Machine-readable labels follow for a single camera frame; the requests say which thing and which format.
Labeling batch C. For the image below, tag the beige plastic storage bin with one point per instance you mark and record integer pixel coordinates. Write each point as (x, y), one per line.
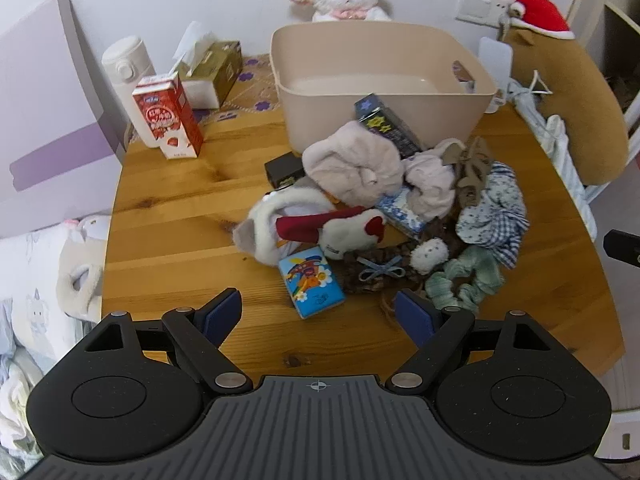
(320, 115)

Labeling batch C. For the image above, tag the taupe fabric hair bow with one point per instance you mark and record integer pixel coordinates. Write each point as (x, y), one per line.
(470, 165)

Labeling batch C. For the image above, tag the white plush toy red scarf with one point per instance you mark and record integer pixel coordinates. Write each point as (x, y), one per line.
(300, 225)

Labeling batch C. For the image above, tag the brown plush with red hat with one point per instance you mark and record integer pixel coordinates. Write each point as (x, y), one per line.
(575, 100)

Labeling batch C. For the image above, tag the white printed bedsheet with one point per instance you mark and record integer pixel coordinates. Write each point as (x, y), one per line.
(30, 280)

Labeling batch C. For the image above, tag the white thermos bottle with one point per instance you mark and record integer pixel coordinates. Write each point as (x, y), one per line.
(127, 60)

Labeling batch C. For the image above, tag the white paper sheet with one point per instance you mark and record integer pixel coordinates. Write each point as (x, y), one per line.
(495, 60)

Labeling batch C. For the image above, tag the light wooden shelf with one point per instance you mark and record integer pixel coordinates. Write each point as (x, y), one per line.
(620, 25)

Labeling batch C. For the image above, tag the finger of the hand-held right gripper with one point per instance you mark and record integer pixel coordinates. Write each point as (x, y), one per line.
(622, 247)

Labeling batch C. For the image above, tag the wooden desktop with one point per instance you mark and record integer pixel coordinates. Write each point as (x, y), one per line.
(175, 185)

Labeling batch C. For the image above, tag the red milk carton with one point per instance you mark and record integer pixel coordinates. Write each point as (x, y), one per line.
(167, 120)

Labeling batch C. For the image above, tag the small black box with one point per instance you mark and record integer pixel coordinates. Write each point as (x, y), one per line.
(282, 170)

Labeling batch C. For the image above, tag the blue gingham scrunchie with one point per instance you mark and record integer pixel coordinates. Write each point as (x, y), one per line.
(492, 220)

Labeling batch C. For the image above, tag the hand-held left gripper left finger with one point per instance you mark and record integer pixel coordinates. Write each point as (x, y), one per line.
(222, 312)

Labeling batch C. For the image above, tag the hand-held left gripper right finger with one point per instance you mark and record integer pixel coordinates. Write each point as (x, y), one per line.
(415, 317)

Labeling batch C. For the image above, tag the brown scrunchie with blue bow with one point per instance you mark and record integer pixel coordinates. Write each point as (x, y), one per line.
(365, 287)

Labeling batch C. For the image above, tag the cream plush toy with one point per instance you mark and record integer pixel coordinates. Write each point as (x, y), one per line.
(80, 260)

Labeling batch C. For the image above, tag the blue floral tissue pack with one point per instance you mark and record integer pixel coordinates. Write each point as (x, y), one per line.
(402, 215)

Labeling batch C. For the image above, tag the green scrunchie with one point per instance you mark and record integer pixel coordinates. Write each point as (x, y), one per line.
(470, 270)

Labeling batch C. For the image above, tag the blue cartoon tissue pack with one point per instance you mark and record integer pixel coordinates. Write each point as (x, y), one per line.
(310, 280)

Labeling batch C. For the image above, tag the brown flower-print placemat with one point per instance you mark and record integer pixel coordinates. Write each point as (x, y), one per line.
(250, 90)

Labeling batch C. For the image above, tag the white wall socket plate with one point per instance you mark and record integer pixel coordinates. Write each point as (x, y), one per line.
(480, 5)

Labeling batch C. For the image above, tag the dark star-print box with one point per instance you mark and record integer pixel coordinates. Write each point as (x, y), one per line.
(385, 120)

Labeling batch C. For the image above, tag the fluffy lilac-grey scrunchie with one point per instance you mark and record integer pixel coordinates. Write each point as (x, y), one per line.
(430, 180)

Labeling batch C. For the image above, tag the large fluffy grey cloth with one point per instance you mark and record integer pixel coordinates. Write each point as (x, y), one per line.
(350, 160)

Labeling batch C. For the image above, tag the white fuzzy dotted ball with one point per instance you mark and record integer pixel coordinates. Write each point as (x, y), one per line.
(427, 255)

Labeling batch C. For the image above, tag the pale slatted rail with cloth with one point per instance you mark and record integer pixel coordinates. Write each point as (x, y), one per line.
(560, 145)

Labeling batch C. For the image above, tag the gold tissue box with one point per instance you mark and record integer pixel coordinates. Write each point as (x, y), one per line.
(215, 70)

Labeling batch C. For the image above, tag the lilac and white board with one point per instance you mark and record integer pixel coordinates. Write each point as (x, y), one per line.
(45, 110)

